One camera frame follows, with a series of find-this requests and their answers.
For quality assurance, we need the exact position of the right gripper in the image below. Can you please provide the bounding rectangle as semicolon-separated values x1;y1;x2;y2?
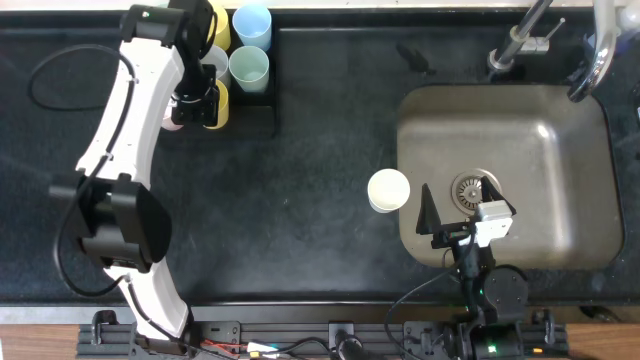
415;175;517;250

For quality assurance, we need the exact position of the white cup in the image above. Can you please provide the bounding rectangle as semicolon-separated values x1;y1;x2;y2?
366;168;412;215

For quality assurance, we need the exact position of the yellow cup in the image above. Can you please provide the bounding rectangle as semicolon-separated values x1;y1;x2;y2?
212;5;232;52
204;79;230;130

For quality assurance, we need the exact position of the pink cup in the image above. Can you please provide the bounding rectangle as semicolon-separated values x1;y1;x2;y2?
160;107;184;132

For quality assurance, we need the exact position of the steel sink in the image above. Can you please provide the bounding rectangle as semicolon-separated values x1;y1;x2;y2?
396;83;625;271

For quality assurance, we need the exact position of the steel tap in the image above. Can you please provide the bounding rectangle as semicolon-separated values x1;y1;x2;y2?
485;0;624;104

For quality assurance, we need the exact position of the black tray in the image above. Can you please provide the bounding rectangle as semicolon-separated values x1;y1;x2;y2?
152;9;280;140

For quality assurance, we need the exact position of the green cup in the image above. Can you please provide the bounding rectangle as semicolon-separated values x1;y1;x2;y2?
228;45;271;95

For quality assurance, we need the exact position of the blue cup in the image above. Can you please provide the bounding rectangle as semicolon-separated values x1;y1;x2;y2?
232;5;274;54

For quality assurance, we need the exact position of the grey cup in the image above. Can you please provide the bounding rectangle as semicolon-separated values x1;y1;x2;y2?
202;45;231;89

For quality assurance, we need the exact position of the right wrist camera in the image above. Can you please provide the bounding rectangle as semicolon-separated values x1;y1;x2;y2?
472;199;515;249

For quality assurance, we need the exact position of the mounting rail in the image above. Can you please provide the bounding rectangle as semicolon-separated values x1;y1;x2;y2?
77;309;571;360

